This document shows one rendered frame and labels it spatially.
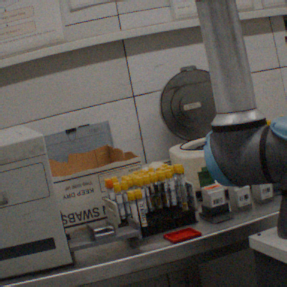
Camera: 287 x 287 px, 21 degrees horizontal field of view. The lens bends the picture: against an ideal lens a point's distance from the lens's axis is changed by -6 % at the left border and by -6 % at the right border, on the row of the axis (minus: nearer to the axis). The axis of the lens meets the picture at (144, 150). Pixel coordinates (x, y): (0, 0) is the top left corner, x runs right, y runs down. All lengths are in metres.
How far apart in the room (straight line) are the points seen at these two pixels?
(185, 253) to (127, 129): 0.72
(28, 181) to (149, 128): 0.81
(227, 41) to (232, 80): 0.08
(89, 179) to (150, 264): 0.37
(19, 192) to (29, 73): 0.70
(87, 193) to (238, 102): 0.61
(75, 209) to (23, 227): 0.35
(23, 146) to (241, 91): 0.47
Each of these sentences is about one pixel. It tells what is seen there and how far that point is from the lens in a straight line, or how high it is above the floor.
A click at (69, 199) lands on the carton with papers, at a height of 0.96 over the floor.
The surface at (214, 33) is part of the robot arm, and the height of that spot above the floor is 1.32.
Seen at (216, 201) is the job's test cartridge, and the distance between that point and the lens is 1.89.
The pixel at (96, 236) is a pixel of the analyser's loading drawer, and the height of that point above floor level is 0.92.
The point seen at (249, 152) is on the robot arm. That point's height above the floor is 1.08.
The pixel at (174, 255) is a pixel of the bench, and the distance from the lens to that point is 1.78.
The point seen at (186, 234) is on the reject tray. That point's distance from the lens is 1.83.
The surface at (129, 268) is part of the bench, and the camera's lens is 1.75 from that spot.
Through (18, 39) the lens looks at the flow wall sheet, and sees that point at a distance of 2.32.
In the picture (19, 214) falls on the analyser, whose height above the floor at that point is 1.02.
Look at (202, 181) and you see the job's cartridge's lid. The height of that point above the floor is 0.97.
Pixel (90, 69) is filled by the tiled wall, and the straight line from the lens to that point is 2.37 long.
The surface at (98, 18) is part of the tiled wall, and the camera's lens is 2.38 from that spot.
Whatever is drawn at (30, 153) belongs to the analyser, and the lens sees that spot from 1.69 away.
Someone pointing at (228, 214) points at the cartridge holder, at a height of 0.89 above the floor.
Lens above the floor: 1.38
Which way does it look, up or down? 10 degrees down
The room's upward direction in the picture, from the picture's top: 11 degrees counter-clockwise
